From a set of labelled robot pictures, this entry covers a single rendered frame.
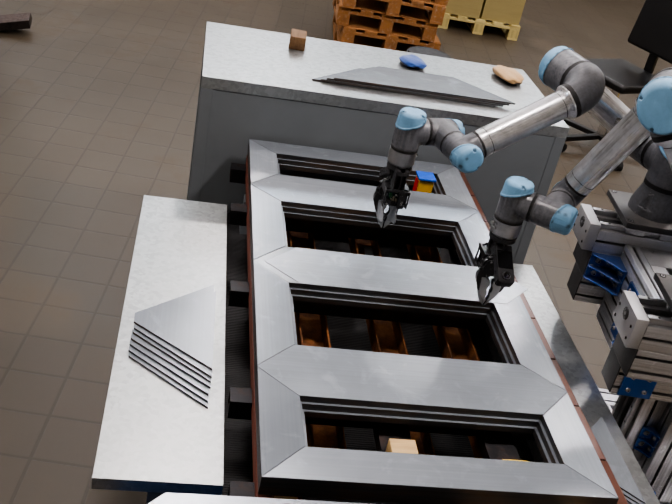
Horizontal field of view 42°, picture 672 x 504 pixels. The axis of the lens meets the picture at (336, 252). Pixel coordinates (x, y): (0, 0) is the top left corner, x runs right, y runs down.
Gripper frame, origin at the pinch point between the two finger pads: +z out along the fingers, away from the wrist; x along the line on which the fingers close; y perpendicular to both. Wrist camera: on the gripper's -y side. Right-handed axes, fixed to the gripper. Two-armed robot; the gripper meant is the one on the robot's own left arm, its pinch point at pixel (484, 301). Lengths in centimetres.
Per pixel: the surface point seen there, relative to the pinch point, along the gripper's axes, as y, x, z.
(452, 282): 9.2, 6.8, 0.7
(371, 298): 0.4, 30.6, 2.9
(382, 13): 443, -47, 43
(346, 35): 442, -24, 63
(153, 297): 5, 87, 12
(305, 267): 9.1, 48.1, 0.8
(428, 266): 16.4, 12.3, 0.7
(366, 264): 13.9, 30.6, 0.8
